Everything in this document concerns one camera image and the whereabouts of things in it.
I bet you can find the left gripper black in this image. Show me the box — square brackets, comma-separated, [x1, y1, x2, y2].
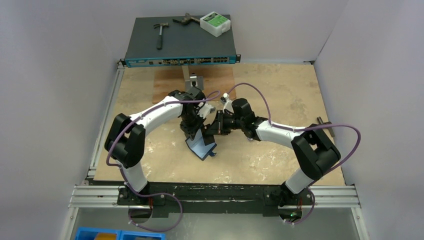
[179, 110, 206, 140]

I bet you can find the blue leather card holder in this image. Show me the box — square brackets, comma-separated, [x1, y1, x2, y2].
[185, 139, 217, 161]

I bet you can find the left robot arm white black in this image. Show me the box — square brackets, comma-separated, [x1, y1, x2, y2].
[104, 87, 215, 205]

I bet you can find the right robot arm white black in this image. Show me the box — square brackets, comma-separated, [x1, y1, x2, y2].
[201, 98, 341, 204]

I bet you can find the brown wooden board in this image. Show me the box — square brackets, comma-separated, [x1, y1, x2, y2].
[152, 66, 235, 104]

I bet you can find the small black hammer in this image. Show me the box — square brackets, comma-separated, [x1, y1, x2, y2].
[153, 22, 169, 50]

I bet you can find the white green electrical box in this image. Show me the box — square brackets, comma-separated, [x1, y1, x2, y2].
[199, 11, 231, 37]

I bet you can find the dark metal tool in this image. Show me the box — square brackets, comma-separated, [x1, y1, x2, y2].
[172, 12, 200, 26]

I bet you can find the blue plastic bin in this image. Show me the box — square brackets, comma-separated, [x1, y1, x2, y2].
[74, 227, 167, 240]

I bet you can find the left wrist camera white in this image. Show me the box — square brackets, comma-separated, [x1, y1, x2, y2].
[197, 102, 216, 119]

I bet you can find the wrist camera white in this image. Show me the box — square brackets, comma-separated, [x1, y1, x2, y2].
[197, 102, 216, 119]
[220, 93, 234, 113]

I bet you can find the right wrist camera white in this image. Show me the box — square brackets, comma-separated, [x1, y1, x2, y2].
[220, 93, 234, 113]

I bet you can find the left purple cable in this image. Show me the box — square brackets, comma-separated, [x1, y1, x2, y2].
[105, 90, 222, 200]

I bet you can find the metal stand bracket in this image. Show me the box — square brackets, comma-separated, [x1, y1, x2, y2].
[181, 65, 204, 91]

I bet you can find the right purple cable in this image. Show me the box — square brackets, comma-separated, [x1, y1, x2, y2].
[226, 82, 362, 186]

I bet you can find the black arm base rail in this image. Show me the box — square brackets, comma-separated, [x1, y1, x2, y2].
[117, 181, 315, 220]

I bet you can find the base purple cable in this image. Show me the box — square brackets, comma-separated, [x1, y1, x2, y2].
[127, 192, 184, 233]

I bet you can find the metal door handle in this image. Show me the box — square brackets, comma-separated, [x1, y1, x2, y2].
[316, 116, 335, 138]

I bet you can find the aluminium frame rail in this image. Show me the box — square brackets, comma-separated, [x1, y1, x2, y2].
[68, 185, 361, 209]

